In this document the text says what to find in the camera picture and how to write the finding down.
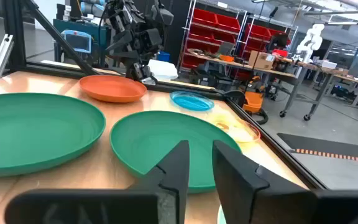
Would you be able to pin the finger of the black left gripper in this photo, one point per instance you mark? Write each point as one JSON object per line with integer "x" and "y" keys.
{"x": 123, "y": 42}
{"x": 126, "y": 55}

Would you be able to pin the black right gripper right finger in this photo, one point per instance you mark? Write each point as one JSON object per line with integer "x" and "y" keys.
{"x": 241, "y": 186}

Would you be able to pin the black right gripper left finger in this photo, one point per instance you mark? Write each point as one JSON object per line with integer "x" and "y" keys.
{"x": 169, "y": 174}

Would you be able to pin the orange plastic plate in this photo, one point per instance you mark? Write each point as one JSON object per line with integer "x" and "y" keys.
{"x": 110, "y": 87}

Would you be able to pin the small green plastic plate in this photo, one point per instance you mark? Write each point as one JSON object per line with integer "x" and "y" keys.
{"x": 154, "y": 140}

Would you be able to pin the clear yellow plastic plate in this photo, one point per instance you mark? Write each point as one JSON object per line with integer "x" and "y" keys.
{"x": 241, "y": 133}

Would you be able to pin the large green plastic plate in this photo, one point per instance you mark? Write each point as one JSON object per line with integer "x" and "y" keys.
{"x": 36, "y": 130}

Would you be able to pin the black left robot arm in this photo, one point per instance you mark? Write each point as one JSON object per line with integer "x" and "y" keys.
{"x": 129, "y": 18}

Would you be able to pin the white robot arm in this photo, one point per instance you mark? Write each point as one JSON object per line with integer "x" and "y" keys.
{"x": 312, "y": 39}

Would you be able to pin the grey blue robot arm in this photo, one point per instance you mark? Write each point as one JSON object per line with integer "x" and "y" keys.
{"x": 92, "y": 7}

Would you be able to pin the blue bin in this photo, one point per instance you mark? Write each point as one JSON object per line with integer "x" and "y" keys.
{"x": 163, "y": 57}

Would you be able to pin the white plastic bag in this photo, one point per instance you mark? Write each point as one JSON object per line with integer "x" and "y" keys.
{"x": 165, "y": 70}

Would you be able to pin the pale plastic plate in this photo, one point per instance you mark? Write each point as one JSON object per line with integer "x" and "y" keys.
{"x": 221, "y": 217}

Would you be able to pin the blue-framed monitor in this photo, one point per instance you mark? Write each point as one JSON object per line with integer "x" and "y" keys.
{"x": 77, "y": 42}

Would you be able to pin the metal rack with red bins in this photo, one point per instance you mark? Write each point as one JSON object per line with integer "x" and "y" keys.
{"x": 256, "y": 31}
{"x": 207, "y": 21}

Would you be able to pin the clear blue plastic plate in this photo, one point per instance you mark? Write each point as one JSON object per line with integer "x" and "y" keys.
{"x": 191, "y": 102}

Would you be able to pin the orange shop vacuum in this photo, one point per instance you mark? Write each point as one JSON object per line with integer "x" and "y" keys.
{"x": 253, "y": 101}

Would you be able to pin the black hazard-striped floor mat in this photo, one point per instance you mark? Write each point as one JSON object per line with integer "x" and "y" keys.
{"x": 322, "y": 144}

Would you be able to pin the cardboard box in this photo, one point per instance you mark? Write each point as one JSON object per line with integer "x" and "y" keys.
{"x": 259, "y": 60}

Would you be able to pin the wooden workbench with grey legs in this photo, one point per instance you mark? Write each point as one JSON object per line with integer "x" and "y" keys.
{"x": 287, "y": 75}
{"x": 353, "y": 81}

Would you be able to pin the silver aluminium extrusion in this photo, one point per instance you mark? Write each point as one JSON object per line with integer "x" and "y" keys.
{"x": 0, "y": 57}

